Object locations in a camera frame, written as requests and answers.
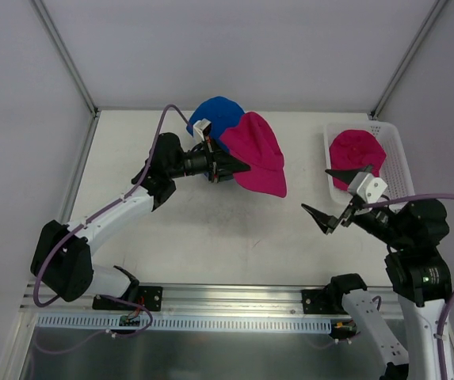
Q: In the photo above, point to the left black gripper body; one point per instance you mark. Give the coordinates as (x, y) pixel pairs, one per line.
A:
(214, 162)

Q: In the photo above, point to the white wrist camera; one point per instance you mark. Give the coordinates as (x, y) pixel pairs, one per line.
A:
(368, 187)
(201, 130)

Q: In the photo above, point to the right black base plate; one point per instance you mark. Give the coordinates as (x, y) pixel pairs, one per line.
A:
(318, 301)

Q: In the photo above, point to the aluminium frame post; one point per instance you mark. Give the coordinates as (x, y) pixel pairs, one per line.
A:
(420, 37)
(41, 10)

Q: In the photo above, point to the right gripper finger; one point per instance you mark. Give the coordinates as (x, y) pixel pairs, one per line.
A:
(347, 176)
(326, 223)

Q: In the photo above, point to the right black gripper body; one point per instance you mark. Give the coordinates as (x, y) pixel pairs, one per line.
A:
(348, 210)

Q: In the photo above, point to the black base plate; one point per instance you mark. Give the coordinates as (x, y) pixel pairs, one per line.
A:
(318, 301)
(148, 296)

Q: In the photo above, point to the right aluminium frame post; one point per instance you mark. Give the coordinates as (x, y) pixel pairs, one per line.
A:
(420, 37)

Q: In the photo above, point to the aluminium mounting rail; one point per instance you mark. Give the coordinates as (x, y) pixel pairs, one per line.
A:
(221, 300)

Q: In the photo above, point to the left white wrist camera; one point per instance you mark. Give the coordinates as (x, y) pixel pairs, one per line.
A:
(201, 130)

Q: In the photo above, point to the white plastic basket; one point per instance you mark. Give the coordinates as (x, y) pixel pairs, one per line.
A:
(394, 171)

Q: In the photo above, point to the white slotted cable duct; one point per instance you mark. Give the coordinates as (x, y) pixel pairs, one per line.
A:
(186, 323)

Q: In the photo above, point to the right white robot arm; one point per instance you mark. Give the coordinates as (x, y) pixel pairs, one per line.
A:
(417, 272)

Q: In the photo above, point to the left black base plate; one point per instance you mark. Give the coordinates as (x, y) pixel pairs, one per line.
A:
(148, 296)

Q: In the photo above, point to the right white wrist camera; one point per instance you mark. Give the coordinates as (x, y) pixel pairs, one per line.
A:
(368, 187)

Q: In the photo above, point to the left aluminium frame post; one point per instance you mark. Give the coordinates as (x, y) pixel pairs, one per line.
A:
(41, 10)

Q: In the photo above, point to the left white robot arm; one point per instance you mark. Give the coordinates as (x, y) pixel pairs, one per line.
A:
(63, 259)

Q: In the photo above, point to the pink cap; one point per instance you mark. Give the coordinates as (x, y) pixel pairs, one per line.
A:
(354, 149)
(253, 142)

